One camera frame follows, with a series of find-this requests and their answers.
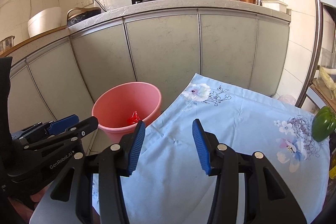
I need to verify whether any pink plastic bucket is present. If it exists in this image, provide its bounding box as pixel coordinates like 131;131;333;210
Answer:
92;81;162;143

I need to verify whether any dark cooker with beige handle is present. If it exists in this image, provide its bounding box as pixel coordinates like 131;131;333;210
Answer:
66;7;102;28

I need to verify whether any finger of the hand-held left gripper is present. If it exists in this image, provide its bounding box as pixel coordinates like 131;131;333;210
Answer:
23;116;99;151
12;114;80;145

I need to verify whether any light blue floral cloth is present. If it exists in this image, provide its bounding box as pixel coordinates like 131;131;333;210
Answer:
91;72;331;224

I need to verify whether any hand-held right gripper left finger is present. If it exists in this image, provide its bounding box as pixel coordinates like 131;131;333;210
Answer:
50;120;146;224

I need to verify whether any red crumpled wrapper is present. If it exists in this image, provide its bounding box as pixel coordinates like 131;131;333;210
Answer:
127;111;142;125

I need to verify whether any metal storage rack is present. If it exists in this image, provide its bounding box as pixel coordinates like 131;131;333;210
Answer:
294;0;336;114

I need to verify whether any green bell pepper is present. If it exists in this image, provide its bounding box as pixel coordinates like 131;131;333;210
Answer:
312;106;336;142

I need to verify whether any white rectangular container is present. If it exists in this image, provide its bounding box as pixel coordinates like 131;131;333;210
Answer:
262;0;289;14

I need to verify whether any white rice cooker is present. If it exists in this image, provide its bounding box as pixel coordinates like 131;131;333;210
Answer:
28;6;63;38

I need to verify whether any pale pink plastic bag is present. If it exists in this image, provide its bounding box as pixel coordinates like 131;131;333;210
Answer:
277;94;297;106

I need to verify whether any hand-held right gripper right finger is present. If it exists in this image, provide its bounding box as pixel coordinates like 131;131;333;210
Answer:
192;118;307;224

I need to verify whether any grey kitchen cabinet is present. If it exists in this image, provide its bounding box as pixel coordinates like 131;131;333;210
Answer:
0;0;292;156

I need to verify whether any white radish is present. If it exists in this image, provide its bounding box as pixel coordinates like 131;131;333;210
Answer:
318;66;336;90

